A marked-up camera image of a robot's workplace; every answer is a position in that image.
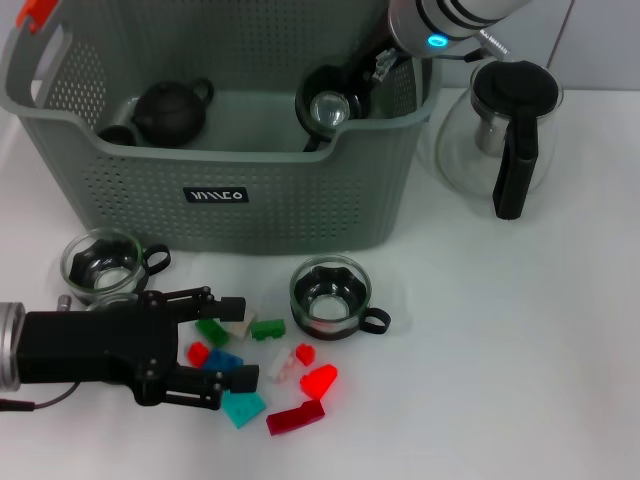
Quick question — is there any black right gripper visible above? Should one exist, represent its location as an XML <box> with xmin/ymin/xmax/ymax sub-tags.
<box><xmin>343</xmin><ymin>19</ymin><xmax>402</xmax><ymax>122</ymax></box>

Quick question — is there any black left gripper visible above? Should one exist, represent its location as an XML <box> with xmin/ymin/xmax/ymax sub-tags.
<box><xmin>19</xmin><ymin>285</ymin><xmax>261</xmax><ymax>412</ymax></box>

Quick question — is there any glass teacup with black holder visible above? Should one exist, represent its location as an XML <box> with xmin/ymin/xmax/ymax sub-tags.
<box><xmin>59</xmin><ymin>227</ymin><xmax>172</xmax><ymax>306</ymax></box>
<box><xmin>288</xmin><ymin>254</ymin><xmax>392</xmax><ymax>342</ymax></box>
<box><xmin>294</xmin><ymin>63</ymin><xmax>375</xmax><ymax>154</ymax></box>
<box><xmin>82</xmin><ymin>293</ymin><xmax>139</xmax><ymax>314</ymax></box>

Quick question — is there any grey-green perforated storage bin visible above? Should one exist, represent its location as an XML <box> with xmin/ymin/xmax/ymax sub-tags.
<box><xmin>0</xmin><ymin>0</ymin><xmax>445</xmax><ymax>255</ymax></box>

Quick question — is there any white toy brick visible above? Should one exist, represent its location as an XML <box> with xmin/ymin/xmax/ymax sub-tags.
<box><xmin>227</xmin><ymin>309</ymin><xmax>260</xmax><ymax>342</ymax></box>
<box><xmin>267</xmin><ymin>346</ymin><xmax>296</xmax><ymax>384</ymax></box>

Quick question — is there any blue toy brick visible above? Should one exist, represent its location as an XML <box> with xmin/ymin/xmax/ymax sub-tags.
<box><xmin>202</xmin><ymin>348</ymin><xmax>245</xmax><ymax>374</ymax></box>

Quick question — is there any green flat toy brick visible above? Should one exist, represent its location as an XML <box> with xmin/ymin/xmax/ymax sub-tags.
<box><xmin>194</xmin><ymin>318</ymin><xmax>231</xmax><ymax>349</ymax></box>

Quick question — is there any green car-shaped toy brick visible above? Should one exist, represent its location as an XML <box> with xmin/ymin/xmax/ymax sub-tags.
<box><xmin>248</xmin><ymin>319</ymin><xmax>286</xmax><ymax>342</ymax></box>

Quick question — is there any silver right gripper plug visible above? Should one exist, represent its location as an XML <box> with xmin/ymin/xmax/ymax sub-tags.
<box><xmin>372</xmin><ymin>49</ymin><xmax>399</xmax><ymax>82</ymax></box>

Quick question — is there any teal square toy brick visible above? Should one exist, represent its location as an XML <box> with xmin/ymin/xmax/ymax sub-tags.
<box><xmin>220</xmin><ymin>390</ymin><xmax>267</xmax><ymax>430</ymax></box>

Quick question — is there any bright red sloped brick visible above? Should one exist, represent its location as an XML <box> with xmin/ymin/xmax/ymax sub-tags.
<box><xmin>299</xmin><ymin>363</ymin><xmax>339</xmax><ymax>401</ymax></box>

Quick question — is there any dark red long brick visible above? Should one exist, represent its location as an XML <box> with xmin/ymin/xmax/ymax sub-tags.
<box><xmin>265</xmin><ymin>398</ymin><xmax>326</xmax><ymax>437</ymax></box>

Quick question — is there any black clay teapot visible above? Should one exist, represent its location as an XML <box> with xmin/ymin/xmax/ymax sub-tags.
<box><xmin>130</xmin><ymin>78</ymin><xmax>215</xmax><ymax>149</ymax></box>

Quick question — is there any small black clay cup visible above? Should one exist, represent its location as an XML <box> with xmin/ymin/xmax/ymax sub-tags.
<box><xmin>97</xmin><ymin>124</ymin><xmax>139</xmax><ymax>149</ymax></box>

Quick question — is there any glass pitcher with black handle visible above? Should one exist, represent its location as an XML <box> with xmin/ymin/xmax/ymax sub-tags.
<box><xmin>433</xmin><ymin>58</ymin><xmax>565</xmax><ymax>221</ymax></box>

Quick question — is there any grey left arm cable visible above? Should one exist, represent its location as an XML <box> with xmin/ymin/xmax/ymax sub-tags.
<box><xmin>0</xmin><ymin>382</ymin><xmax>81</xmax><ymax>414</ymax></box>

